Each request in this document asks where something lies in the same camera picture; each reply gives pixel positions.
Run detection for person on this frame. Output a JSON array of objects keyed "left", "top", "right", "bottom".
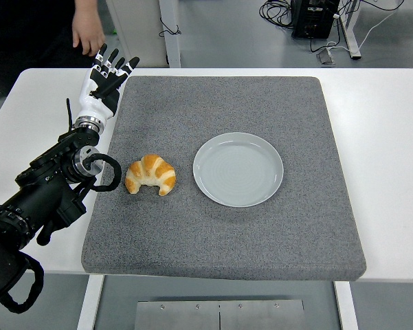
[{"left": 0, "top": 0, "right": 97, "bottom": 94}]

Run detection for white table leg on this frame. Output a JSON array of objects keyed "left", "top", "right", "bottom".
[
  {"left": 76, "top": 274, "right": 106, "bottom": 330},
  {"left": 333, "top": 280, "right": 360, "bottom": 330}
]

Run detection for grey metal plate with screws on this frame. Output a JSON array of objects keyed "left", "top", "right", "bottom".
[{"left": 134, "top": 299, "right": 306, "bottom": 330}]

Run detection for grey speckled mat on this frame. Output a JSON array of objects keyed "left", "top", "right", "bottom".
[{"left": 80, "top": 76, "right": 368, "bottom": 282}]

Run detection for grey floor socket box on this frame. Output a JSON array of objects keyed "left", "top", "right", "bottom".
[{"left": 315, "top": 47, "right": 337, "bottom": 66}]

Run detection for grey round plate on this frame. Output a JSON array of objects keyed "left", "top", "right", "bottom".
[{"left": 192, "top": 131, "right": 284, "bottom": 208}]

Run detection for white desk leg with foot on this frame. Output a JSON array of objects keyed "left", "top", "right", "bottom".
[{"left": 339, "top": 0, "right": 361, "bottom": 61}]

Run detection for black hanging cable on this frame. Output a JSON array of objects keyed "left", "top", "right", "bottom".
[{"left": 157, "top": 16, "right": 182, "bottom": 38}]

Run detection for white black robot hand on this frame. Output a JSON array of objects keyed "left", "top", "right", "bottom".
[{"left": 76, "top": 43, "right": 140, "bottom": 121}]

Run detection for black computer case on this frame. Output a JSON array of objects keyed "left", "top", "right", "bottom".
[{"left": 290, "top": 0, "right": 341, "bottom": 39}]

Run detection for person's hand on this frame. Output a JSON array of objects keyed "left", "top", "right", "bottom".
[{"left": 71, "top": 6, "right": 106, "bottom": 57}]

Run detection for golden croissant bread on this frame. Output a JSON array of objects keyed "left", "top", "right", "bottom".
[{"left": 124, "top": 153, "right": 177, "bottom": 197}]

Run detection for black coiled floor cables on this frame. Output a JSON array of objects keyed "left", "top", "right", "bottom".
[{"left": 259, "top": 0, "right": 295, "bottom": 30}]

